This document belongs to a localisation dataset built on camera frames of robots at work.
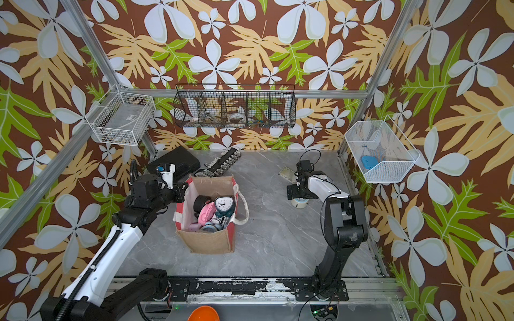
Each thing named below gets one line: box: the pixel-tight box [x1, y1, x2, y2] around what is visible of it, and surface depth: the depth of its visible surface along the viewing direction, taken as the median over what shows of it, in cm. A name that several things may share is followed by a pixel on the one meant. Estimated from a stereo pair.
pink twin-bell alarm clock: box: [197, 201, 217, 227], surface depth 85 cm
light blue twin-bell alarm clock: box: [290, 197, 310, 209], surface depth 97 cm
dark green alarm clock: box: [214, 195, 235, 218], surface depth 86 cm
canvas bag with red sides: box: [172, 175, 249, 255], surface depth 81 cm
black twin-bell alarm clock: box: [193, 195, 213, 219], surface depth 89 cm
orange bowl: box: [187, 304, 220, 321], surface depth 67 cm
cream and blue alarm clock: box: [199, 222, 224, 234], surface depth 82 cm
